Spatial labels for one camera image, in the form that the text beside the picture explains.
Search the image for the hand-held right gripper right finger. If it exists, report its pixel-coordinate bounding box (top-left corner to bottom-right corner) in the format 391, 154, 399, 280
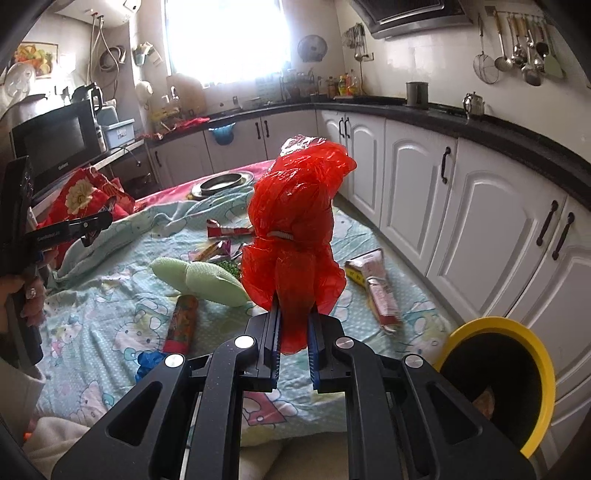
308, 313, 539, 480

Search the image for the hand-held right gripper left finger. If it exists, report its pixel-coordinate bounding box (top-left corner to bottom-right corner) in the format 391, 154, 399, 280
51, 295, 282, 480

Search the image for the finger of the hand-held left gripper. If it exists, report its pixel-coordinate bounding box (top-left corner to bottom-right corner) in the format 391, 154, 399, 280
25, 211, 114, 248

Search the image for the light green sponge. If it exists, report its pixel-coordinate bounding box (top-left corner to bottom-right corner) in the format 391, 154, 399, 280
151, 257, 250, 307

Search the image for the red plastic bag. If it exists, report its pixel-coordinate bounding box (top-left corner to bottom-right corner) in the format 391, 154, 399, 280
240, 134, 358, 355

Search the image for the black bin with yellow rim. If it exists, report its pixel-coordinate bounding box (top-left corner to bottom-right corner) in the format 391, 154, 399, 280
431, 316, 557, 459

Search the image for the person's left forearm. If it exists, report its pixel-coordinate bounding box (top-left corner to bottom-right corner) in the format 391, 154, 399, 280
0, 356, 49, 444

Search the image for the person's left hand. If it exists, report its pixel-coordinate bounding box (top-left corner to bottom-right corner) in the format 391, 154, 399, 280
0, 272, 46, 334

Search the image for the red floral cloth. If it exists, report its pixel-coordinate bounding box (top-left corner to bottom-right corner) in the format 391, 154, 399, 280
34, 166, 137, 232

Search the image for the black microwave oven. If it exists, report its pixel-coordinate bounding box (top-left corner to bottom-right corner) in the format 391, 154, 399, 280
10, 99, 103, 195

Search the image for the pink white tube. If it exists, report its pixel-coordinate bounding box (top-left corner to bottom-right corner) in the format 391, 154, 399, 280
365, 272, 403, 335

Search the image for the teal cartoon printed blanket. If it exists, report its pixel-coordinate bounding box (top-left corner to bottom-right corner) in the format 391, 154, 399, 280
34, 159, 455, 448

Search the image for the red cylindrical wrapper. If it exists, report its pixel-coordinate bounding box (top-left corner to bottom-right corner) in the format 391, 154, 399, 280
161, 295, 200, 355

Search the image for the yellow pink packet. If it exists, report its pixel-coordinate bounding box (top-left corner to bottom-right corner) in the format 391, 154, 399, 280
344, 248, 386, 288

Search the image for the light blue plastic basket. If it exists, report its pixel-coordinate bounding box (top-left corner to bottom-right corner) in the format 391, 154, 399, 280
100, 119, 136, 151

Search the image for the orange snack wrapper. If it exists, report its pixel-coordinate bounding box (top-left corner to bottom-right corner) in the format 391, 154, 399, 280
193, 240, 234, 263

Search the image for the red white snack wrapper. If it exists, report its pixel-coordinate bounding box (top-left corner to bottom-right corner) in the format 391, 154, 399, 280
205, 219, 254, 240

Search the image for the black electric kettle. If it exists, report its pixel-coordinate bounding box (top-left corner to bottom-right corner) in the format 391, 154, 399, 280
69, 82, 105, 118

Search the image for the white jug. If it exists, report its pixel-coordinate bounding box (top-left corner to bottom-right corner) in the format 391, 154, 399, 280
134, 79, 155, 112

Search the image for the round metal plate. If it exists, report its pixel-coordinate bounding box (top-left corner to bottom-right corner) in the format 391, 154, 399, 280
190, 170, 256, 199

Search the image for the blue plastic bowl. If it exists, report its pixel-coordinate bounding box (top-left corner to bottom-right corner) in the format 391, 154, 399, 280
210, 124, 237, 146

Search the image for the white water heater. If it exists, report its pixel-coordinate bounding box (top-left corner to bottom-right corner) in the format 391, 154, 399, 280
83, 0, 143, 20

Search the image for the white kitchen cabinet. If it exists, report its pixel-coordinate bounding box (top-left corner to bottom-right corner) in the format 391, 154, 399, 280
147, 104, 591, 444

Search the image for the bright window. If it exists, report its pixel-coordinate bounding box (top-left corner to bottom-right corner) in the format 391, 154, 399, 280
164, 0, 296, 88

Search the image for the group of condiment bottles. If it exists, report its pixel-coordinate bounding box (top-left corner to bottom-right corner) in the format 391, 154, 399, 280
325, 69, 363, 99

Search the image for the grey metal mug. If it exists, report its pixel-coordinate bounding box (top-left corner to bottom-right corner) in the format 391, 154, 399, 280
405, 80, 430, 110

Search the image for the metal teapot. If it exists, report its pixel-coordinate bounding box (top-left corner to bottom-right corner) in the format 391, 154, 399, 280
462, 91, 486, 121

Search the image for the metal ladle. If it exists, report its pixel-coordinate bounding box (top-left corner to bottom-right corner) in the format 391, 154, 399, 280
492, 10, 515, 73

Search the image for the range hood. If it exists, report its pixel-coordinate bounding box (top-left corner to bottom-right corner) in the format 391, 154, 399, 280
348, 0, 474, 40

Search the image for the fruit wall picture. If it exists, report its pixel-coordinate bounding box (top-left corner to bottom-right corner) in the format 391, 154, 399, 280
13, 42, 60, 80

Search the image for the round wall fan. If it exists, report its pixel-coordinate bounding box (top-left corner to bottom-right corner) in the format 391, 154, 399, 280
297, 34, 328, 64

